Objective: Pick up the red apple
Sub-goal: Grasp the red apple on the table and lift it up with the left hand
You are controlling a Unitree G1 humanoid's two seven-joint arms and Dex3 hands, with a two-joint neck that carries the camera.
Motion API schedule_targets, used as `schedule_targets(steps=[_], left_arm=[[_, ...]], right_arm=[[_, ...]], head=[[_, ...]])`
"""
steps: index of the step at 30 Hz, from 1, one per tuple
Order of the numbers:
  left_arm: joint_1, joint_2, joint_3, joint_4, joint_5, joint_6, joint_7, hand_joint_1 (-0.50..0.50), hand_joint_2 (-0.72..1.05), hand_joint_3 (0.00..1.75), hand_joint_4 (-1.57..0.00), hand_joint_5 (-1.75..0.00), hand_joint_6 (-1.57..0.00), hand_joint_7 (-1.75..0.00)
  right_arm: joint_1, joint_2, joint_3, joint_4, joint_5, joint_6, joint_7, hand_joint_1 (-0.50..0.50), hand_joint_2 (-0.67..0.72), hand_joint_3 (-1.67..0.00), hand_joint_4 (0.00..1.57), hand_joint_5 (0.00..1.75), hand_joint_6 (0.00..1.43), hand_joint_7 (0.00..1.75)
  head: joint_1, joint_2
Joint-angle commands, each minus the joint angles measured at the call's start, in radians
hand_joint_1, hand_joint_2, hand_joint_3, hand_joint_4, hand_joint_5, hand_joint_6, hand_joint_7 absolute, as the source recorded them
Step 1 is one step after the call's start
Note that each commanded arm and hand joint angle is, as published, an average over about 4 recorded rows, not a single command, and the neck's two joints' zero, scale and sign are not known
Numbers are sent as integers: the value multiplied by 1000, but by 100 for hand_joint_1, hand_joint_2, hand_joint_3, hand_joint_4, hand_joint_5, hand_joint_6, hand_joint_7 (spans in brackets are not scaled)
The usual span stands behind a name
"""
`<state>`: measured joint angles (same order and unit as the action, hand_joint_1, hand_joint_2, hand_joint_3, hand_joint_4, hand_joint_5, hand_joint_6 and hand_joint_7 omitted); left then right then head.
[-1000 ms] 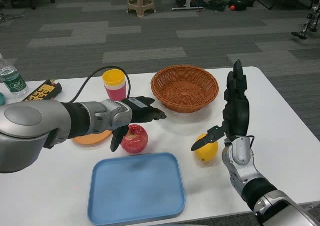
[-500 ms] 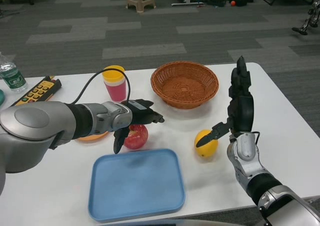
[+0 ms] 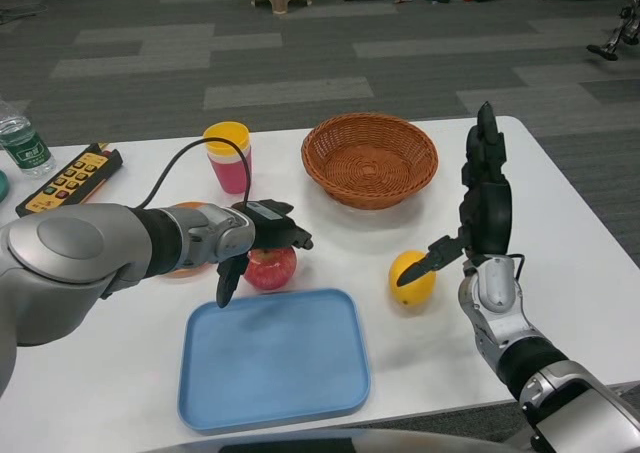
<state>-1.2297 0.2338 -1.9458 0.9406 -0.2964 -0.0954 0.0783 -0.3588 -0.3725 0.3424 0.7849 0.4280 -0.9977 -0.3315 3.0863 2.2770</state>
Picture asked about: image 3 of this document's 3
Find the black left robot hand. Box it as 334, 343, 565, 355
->
215, 198, 315, 309

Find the pink plastic cup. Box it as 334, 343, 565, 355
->
208, 152, 253, 195

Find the yellow lemon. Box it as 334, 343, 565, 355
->
388, 249, 437, 308

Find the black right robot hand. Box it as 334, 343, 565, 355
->
398, 100, 515, 288

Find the yellow black remote controller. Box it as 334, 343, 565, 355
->
14, 142, 125, 219

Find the white plastic cup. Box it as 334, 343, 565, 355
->
206, 145, 252, 163

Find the red apple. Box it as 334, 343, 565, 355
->
243, 245, 298, 291

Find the blue plastic tray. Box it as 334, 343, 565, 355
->
177, 287, 372, 434

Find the brown wicker basket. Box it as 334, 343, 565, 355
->
300, 112, 440, 211

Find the yellow plastic cup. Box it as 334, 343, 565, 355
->
202, 121, 251, 157

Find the silver robot chest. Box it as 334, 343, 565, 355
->
164, 427, 511, 453

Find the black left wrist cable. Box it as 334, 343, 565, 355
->
137, 138, 253, 209

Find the clear water bottle green label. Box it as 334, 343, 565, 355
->
0, 97, 58, 178

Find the orange plastic plate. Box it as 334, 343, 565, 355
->
160, 200, 217, 280

